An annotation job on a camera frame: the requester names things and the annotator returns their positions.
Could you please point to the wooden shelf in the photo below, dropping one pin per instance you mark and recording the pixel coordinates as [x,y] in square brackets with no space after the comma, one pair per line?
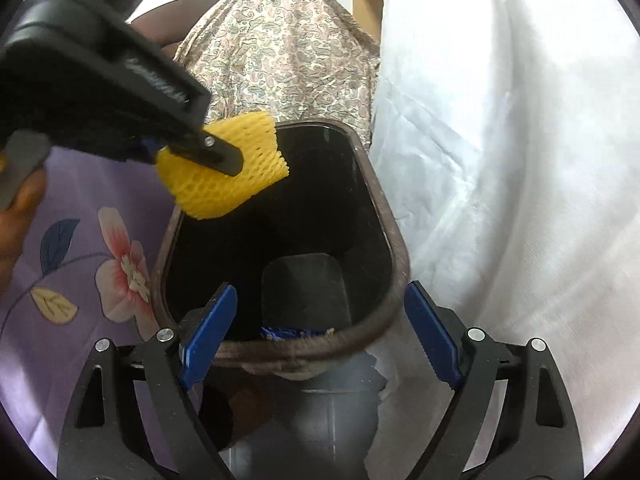
[367,0]

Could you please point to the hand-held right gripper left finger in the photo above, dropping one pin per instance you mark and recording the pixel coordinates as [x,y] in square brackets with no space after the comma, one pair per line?
[210,332]

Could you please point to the purple floral tablecloth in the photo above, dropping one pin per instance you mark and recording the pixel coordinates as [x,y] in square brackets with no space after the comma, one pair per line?
[75,340]

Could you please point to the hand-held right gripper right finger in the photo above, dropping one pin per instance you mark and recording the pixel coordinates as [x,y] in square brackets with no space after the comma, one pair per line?
[432,335]

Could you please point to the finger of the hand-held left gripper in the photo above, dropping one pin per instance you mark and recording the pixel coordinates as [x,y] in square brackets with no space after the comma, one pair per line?
[142,152]
[220,152]

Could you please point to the blue snack wrapper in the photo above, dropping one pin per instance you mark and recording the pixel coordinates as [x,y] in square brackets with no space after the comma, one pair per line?
[287,334]

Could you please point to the paisley patterned cloth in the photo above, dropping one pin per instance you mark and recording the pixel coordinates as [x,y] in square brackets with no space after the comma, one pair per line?
[280,60]

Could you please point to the white cloth cover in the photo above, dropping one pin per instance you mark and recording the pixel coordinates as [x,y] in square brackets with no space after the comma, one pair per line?
[500,160]

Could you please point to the yellow foam fruit net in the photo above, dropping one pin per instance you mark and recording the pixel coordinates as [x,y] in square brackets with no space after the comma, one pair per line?
[260,135]

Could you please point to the dark brown bin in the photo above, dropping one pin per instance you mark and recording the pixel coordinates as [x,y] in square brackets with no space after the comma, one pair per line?
[320,210]

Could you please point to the person's left hand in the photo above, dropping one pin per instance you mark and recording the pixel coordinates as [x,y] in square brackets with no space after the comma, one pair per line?
[20,225]

